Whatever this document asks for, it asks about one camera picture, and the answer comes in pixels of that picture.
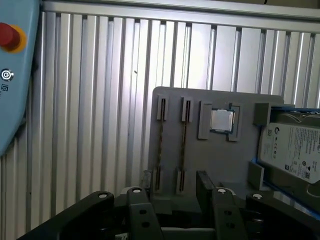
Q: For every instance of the pale blue teach pendant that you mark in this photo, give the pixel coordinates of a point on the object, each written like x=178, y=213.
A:
x=17, y=100

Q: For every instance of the silver CPU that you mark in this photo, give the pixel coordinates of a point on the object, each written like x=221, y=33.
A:
x=222, y=120

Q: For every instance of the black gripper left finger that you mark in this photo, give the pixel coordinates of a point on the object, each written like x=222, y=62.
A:
x=142, y=215

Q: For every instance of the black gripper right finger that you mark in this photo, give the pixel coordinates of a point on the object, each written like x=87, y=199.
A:
x=227, y=215

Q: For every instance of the dark RAM stick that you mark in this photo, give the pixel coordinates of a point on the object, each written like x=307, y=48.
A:
x=162, y=140
x=184, y=140

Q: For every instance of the grey parts rack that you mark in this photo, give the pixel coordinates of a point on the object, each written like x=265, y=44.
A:
x=225, y=155

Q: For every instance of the silver hard disk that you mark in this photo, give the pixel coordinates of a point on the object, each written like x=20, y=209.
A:
x=295, y=150

